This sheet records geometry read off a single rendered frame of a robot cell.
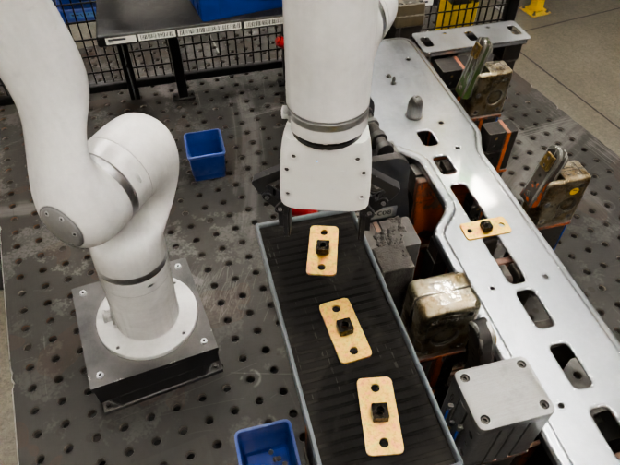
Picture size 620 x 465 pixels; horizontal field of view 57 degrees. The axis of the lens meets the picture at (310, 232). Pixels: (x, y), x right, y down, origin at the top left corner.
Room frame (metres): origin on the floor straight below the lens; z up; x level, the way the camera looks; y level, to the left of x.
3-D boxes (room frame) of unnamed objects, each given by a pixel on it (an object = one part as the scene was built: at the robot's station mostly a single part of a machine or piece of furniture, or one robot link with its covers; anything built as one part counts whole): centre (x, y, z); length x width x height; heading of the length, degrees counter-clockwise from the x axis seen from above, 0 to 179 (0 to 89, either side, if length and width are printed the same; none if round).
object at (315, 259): (0.48, -0.02, 1.17); 0.08 x 0.04 x 0.01; 176
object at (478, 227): (0.67, -0.31, 1.01); 0.08 x 0.04 x 0.01; 104
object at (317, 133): (0.48, -0.02, 1.38); 0.09 x 0.08 x 0.03; 86
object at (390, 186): (0.48, -0.06, 1.28); 0.08 x 0.01 x 0.06; 86
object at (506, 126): (0.98, -0.40, 0.84); 0.11 x 0.08 x 0.29; 104
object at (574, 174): (0.77, -0.46, 0.87); 0.12 x 0.09 x 0.35; 104
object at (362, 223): (0.48, -0.08, 1.23); 0.03 x 0.03 x 0.07; 86
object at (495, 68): (1.12, -0.40, 0.87); 0.12 x 0.09 x 0.35; 104
